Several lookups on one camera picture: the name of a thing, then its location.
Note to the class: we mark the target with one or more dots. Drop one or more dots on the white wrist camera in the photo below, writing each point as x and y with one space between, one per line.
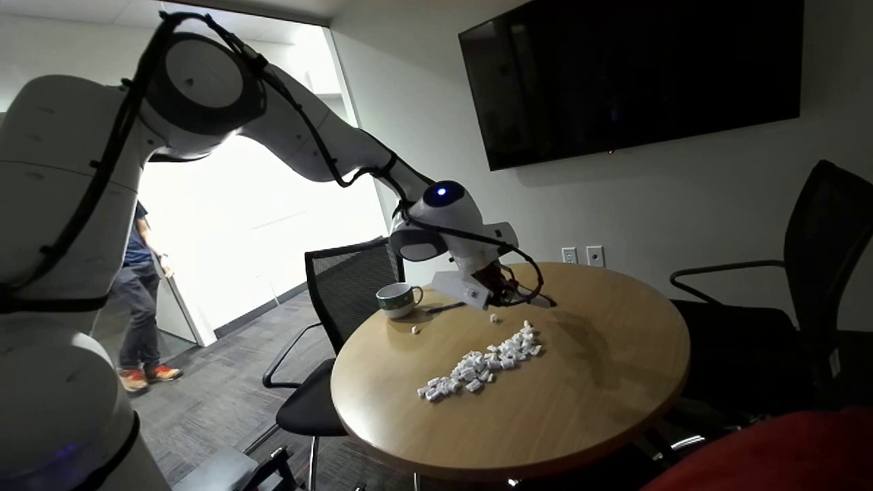
501 236

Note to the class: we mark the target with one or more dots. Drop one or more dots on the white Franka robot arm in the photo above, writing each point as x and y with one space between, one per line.
55 182

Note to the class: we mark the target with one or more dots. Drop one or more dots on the black wall television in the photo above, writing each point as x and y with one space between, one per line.
628 71

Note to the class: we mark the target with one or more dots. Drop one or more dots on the black mesh office chair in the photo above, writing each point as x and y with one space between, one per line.
828 273
351 281

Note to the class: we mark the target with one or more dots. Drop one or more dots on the pile of white pieces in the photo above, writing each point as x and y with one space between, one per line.
480 365

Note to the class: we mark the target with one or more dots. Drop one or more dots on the person in blue shirt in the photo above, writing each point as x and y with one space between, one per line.
139 290

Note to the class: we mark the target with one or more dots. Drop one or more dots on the white wall outlet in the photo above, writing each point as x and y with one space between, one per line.
596 255
568 255

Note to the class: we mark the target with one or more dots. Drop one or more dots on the small dark utensil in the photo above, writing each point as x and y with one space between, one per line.
442 309

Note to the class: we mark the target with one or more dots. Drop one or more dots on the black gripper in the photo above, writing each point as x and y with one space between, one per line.
495 273

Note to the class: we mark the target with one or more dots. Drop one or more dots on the single white piece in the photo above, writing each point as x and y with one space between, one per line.
495 318
416 332

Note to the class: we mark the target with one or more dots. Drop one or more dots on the small dark bowl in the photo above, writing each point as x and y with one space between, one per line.
397 299

